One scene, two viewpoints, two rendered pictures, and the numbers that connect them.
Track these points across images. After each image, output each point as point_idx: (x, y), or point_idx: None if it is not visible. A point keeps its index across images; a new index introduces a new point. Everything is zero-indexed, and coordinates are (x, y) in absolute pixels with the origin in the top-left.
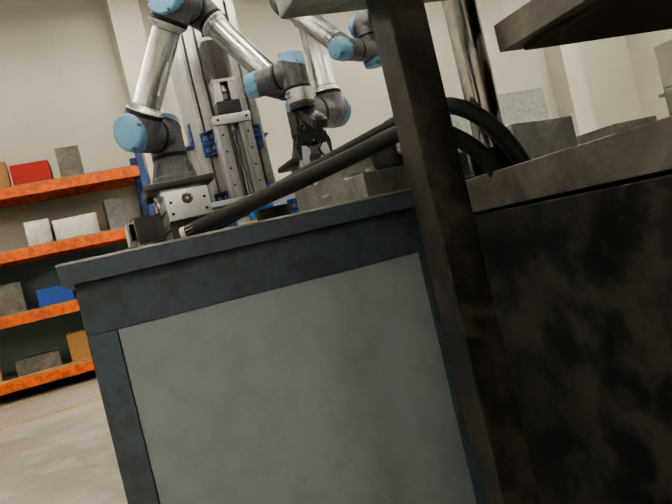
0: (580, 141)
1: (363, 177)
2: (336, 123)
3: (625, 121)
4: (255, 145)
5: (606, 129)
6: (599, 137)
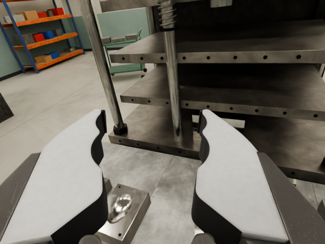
0: (130, 230)
1: None
2: None
3: (140, 190)
4: None
5: (144, 201)
6: (141, 211)
